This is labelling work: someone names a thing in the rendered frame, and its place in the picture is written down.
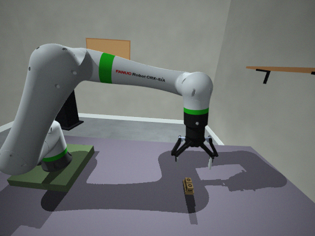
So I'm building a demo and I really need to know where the tan number cube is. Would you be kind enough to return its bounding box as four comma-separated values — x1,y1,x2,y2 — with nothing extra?
186,183,193,192
184,177,192,185

